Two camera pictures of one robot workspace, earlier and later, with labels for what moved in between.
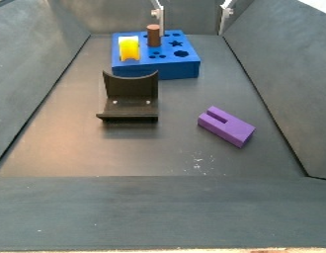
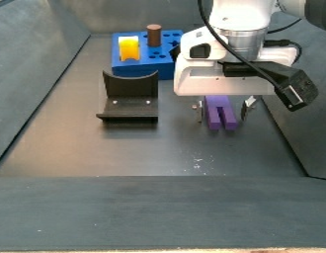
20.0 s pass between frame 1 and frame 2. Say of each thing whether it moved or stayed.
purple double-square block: moved
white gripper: moved
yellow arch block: stayed
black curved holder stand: stayed
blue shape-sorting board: stayed
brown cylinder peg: stayed
